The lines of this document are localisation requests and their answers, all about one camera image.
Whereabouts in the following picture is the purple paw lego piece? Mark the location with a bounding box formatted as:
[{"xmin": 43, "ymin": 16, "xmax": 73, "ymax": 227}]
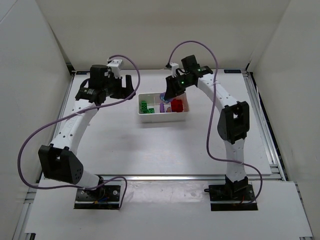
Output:
[{"xmin": 159, "ymin": 92, "xmax": 172, "ymax": 104}]

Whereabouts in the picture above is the red lego plate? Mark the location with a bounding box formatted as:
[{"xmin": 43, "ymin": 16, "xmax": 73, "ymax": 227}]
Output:
[{"xmin": 170, "ymin": 99, "xmax": 184, "ymax": 113}]

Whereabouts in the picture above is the purple rounded lego piece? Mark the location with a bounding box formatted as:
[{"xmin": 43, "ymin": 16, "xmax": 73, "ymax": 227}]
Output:
[{"xmin": 159, "ymin": 103, "xmax": 165, "ymax": 113}]

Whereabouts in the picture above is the green L-shaped lego plate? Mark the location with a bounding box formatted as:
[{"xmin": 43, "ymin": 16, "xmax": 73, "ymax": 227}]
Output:
[{"xmin": 139, "ymin": 100, "xmax": 155, "ymax": 114}]

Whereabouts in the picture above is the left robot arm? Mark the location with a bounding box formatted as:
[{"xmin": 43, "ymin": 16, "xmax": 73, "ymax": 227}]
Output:
[{"xmin": 38, "ymin": 59, "xmax": 135, "ymax": 190}]

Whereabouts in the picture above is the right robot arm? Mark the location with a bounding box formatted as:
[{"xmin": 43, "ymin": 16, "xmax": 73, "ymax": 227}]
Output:
[{"xmin": 162, "ymin": 55, "xmax": 250, "ymax": 200}]

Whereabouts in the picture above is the white divided plastic tray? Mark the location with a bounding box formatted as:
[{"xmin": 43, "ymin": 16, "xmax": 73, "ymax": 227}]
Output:
[{"xmin": 138, "ymin": 92, "xmax": 189, "ymax": 123}]

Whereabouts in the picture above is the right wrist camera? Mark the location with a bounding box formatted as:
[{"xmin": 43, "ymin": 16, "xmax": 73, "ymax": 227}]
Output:
[{"xmin": 165, "ymin": 62, "xmax": 180, "ymax": 77}]

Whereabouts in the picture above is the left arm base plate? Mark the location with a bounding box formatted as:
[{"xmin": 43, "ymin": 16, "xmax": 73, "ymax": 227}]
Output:
[{"xmin": 74, "ymin": 181, "xmax": 123, "ymax": 210}]

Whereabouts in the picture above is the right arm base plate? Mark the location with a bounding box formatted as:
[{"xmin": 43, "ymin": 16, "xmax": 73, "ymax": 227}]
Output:
[{"xmin": 204, "ymin": 184, "xmax": 258, "ymax": 212}]

